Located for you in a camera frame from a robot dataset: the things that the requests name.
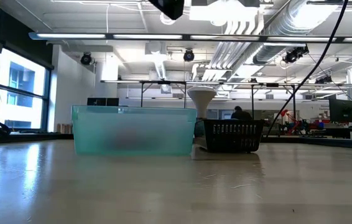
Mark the teal translucent plastic bin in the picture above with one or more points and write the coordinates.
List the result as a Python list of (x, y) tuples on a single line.
[(132, 124)]

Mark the black computer monitor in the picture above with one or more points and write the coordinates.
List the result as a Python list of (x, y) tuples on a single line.
[(343, 111)]

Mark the red desk lamp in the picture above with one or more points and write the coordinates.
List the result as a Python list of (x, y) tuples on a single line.
[(285, 112)]

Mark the black metal gantry frame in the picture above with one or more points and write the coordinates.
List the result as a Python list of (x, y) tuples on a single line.
[(163, 82), (272, 84)]

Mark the black round ceiling camera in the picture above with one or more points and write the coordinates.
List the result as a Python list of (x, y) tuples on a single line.
[(86, 59), (188, 55)]

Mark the black slotted plastic basket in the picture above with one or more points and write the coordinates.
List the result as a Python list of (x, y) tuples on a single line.
[(230, 135)]

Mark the black ceiling-mounted camera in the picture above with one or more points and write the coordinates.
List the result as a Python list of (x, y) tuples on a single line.
[(294, 55), (323, 79)]

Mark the person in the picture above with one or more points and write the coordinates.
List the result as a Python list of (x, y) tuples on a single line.
[(241, 115)]

